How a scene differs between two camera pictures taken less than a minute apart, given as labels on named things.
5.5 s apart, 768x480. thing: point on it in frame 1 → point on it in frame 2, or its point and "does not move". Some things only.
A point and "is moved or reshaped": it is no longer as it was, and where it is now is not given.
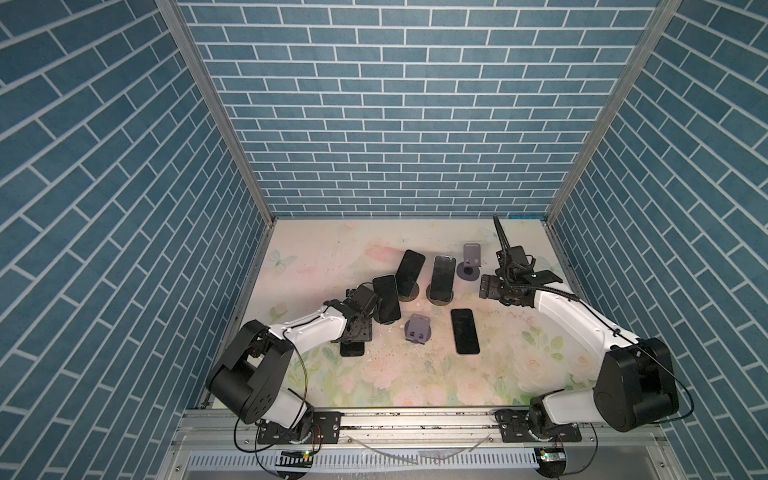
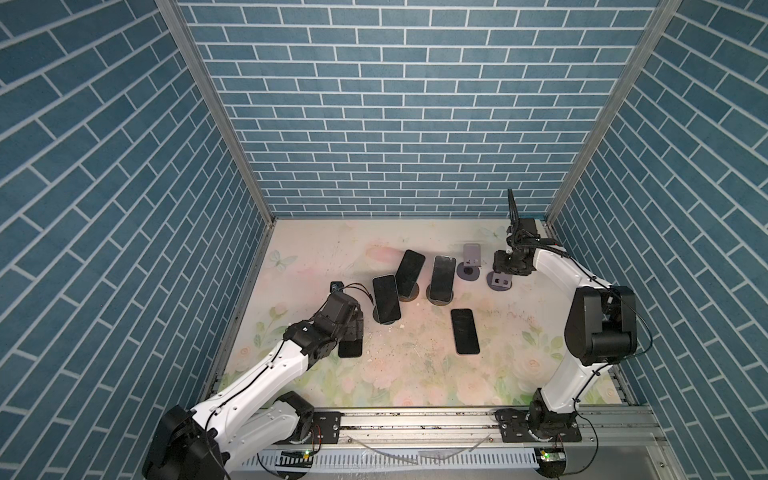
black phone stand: x=389 y=309 does not move
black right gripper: x=491 y=288 → x=498 y=263
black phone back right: x=442 y=278 does not move
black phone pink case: x=464 y=331 does not move
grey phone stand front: x=417 y=329 is moved or reshaped
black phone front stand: x=350 y=349 does not move
